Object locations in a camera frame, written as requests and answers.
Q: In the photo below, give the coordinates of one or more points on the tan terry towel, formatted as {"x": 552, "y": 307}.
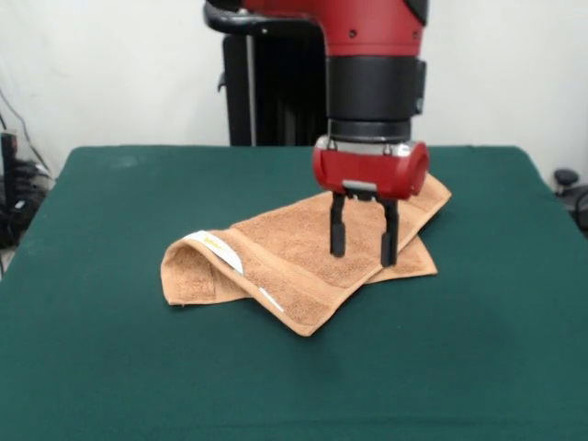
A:
{"x": 294, "y": 257}

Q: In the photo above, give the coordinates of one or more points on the dark green table cloth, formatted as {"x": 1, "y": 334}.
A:
{"x": 138, "y": 367}

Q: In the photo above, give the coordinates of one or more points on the round black knob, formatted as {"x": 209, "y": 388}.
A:
{"x": 565, "y": 177}

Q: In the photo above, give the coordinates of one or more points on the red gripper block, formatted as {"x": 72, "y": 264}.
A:
{"x": 367, "y": 172}

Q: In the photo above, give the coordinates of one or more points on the dark grey chair base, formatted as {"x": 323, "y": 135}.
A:
{"x": 580, "y": 206}

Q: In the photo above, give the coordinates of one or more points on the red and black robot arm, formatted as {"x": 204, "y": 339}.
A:
{"x": 372, "y": 69}

